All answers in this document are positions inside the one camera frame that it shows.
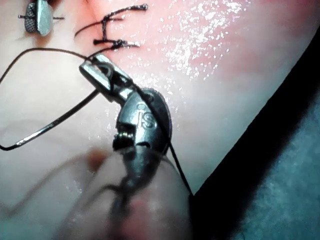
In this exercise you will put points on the dark left arm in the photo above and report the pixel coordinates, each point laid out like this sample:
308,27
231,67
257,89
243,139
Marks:
155,212

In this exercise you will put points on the right arm needle driver jaw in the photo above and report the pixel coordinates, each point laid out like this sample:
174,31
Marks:
30,26
45,18

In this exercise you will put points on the left arm needle driver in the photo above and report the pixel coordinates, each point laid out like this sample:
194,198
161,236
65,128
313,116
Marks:
147,117

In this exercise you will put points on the black stitching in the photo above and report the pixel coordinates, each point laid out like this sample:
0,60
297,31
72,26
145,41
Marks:
117,44

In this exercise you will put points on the curved steel needle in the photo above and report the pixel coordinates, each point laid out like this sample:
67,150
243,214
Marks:
22,142

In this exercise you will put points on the tissue pad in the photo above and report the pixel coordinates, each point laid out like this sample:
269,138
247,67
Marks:
225,100

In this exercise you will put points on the blue-green cloth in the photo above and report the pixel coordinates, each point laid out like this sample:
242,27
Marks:
275,187

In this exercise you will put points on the left arm needle driver jaw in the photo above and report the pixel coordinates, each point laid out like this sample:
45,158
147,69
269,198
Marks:
120,80
96,77

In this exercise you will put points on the black thread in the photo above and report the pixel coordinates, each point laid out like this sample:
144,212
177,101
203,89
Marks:
183,175

